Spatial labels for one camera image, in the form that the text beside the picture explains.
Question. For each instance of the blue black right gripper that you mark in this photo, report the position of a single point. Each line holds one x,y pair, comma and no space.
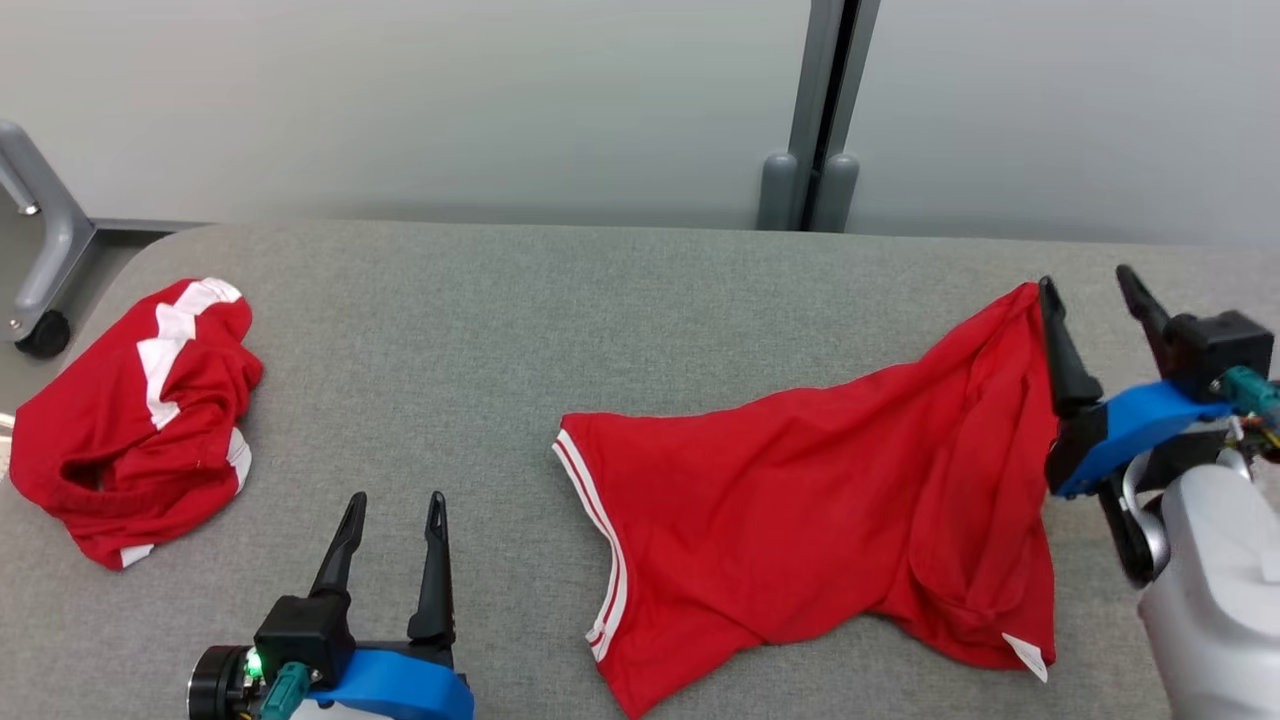
1130,425

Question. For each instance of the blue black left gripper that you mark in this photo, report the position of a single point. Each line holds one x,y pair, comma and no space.
400,685

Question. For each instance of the red shorts white trim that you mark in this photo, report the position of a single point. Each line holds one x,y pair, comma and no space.
110,430

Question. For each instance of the red jersey shirt white sleeves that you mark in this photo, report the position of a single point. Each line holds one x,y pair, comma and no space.
800,500

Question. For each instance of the black caster wheel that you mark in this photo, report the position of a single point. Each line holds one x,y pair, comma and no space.
45,335

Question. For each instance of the grey metal table leg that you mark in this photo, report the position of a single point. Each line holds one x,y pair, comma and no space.
60,240

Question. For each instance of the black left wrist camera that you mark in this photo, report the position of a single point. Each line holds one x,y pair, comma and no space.
300,635

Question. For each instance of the teal right camera connector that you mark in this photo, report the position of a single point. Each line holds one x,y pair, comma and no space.
1250,390

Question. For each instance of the teal camera connector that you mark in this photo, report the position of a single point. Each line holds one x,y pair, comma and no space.
285,692
1250,390

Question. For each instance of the teal left camera connector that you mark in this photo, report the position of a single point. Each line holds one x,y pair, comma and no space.
285,692

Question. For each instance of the grey cylindrical post foot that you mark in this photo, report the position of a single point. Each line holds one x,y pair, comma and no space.
836,195
777,195

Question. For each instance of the grey metal partition post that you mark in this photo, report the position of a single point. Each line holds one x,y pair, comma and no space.
812,80

